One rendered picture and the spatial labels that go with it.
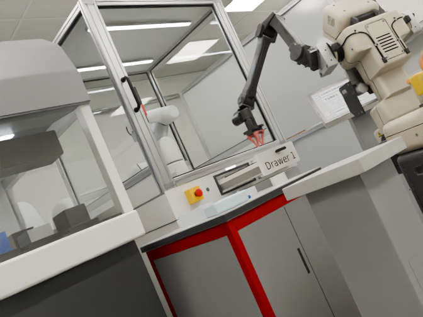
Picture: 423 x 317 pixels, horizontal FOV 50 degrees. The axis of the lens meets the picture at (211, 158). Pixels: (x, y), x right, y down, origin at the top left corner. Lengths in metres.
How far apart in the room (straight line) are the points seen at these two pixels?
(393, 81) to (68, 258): 1.44
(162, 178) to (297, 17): 2.25
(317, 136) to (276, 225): 2.37
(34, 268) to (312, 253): 1.00
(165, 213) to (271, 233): 0.70
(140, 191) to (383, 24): 1.36
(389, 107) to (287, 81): 2.17
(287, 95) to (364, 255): 2.87
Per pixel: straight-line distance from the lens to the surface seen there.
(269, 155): 2.17
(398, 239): 1.34
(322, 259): 1.84
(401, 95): 2.04
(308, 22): 3.92
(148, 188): 2.24
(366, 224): 1.32
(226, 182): 2.31
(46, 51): 1.92
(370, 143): 3.04
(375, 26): 2.04
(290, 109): 4.10
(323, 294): 1.81
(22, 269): 1.55
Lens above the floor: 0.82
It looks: 5 degrees up
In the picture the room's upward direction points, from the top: 24 degrees counter-clockwise
